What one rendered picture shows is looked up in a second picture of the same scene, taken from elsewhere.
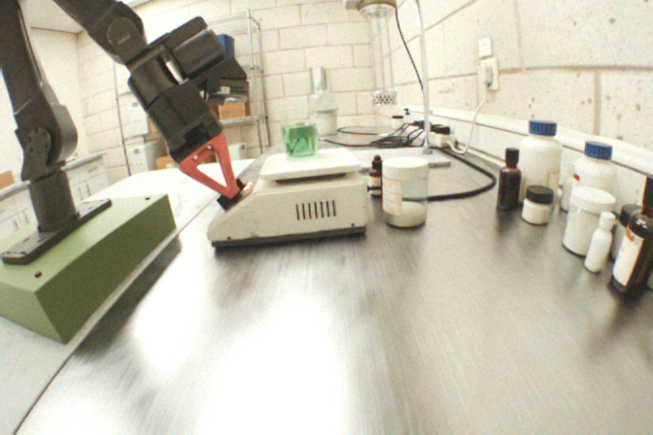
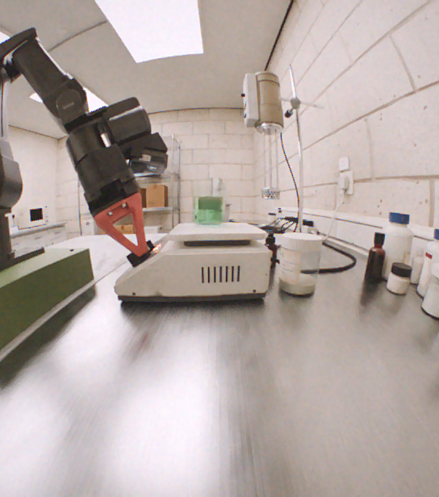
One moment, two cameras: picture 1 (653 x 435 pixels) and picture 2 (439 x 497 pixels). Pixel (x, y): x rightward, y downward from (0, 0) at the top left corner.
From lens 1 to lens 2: 11 cm
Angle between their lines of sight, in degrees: 5
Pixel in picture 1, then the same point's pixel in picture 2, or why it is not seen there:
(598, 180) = not seen: outside the picture
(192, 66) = (121, 134)
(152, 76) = (85, 138)
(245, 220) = (150, 278)
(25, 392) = not seen: outside the picture
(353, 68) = (240, 181)
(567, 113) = (408, 210)
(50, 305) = not seen: outside the picture
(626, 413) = not seen: outside the picture
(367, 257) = (271, 324)
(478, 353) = (397, 423)
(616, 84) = not seen: outside the picture
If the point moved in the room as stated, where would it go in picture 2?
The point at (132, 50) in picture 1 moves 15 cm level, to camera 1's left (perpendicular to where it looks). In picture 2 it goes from (73, 114) to (14, 144)
